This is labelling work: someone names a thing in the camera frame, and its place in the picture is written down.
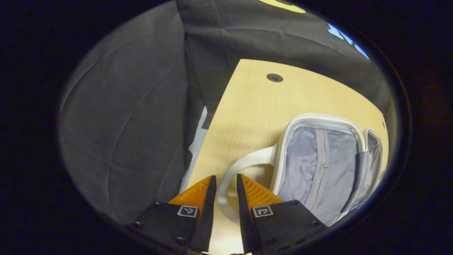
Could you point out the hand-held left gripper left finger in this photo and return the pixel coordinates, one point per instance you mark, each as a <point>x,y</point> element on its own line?
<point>207,212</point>

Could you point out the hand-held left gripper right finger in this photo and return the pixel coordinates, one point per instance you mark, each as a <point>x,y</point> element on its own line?
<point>244,219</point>

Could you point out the white suitcase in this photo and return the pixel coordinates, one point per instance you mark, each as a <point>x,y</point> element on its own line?
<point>300,159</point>

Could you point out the black backdrop cloth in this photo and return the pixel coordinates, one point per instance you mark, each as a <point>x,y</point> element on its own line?
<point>124,124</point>

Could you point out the round black table grommet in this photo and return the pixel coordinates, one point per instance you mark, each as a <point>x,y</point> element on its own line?
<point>274,77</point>

